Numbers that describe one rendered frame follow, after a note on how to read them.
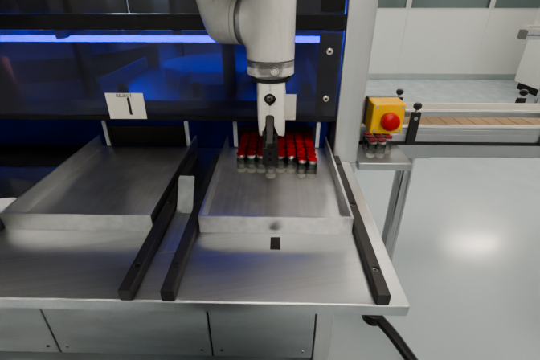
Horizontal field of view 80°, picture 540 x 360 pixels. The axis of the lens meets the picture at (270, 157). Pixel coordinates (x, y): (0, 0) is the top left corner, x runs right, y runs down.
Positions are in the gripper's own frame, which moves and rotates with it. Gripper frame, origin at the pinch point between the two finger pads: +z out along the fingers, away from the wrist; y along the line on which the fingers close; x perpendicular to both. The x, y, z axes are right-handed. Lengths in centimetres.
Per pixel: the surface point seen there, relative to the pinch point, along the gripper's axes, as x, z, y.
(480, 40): -315, 36, 471
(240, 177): 6.7, 7.7, 2.8
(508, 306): -106, 96, 41
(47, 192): 45.4, 7.5, -4.4
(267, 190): 0.5, 7.7, -2.0
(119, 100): 34.1, -7.5, 10.6
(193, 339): 27, 78, 11
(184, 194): 16.0, 5.0, -8.3
